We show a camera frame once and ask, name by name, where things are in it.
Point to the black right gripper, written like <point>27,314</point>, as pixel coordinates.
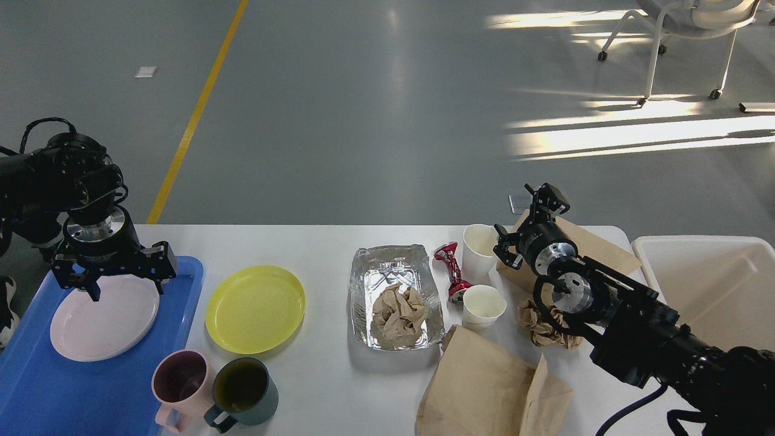
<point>531,245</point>

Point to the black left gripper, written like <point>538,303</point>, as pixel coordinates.
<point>99,242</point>

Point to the pink mug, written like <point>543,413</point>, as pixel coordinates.
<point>183,383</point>

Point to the yellow plate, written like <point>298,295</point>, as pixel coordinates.
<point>255,310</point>

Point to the dark green mug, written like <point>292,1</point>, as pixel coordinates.
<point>243,393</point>

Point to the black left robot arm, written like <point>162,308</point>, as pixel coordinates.
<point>64,198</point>

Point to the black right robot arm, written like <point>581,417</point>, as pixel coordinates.
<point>635,336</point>

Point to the small grey floor plate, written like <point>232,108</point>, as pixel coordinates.
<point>520,203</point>

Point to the white paper cup rear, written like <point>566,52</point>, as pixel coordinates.
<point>478,257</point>

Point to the white paper cup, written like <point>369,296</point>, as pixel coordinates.
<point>483,305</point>
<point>478,257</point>

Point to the pink plate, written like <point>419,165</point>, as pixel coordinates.
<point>86,331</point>

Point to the crushed red can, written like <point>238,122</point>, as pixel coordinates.
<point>458,286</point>

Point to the white paper cup front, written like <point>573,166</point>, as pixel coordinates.
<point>483,305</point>

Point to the crumpled brown paper ball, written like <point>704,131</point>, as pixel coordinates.
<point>542,333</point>

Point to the blue plastic tray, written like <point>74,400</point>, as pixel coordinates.
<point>43,393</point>

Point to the aluminium foil tray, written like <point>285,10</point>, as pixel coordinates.
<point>373,269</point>

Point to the crumpled brown paper in tray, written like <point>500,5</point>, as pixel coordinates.
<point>399,314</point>

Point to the large brown paper bag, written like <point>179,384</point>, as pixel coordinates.
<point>480,388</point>

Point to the white plastic bin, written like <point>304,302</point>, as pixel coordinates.
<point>722,286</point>

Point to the white rolling chair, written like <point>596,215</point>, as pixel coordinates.
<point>693,20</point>

